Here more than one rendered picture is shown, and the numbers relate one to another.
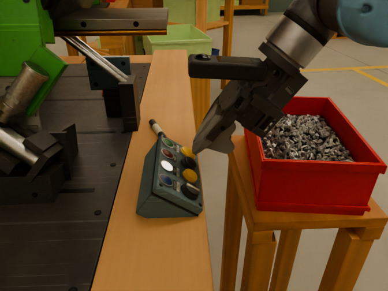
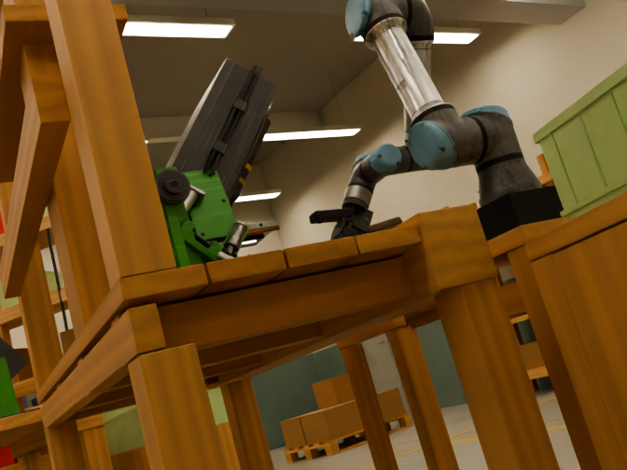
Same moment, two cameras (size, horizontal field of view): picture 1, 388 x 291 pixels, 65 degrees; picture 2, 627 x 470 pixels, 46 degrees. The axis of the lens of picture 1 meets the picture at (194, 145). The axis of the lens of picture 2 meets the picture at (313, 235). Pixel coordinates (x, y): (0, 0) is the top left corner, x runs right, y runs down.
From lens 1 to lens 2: 166 cm
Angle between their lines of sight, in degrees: 49
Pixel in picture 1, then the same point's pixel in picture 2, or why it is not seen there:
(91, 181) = not seen: hidden behind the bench
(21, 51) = (226, 224)
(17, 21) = (221, 210)
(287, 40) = (355, 192)
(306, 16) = (358, 181)
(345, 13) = (374, 163)
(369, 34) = (384, 163)
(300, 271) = not seen: outside the picture
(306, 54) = (367, 196)
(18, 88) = (237, 232)
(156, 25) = (272, 223)
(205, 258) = not seen: hidden behind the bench
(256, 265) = (407, 352)
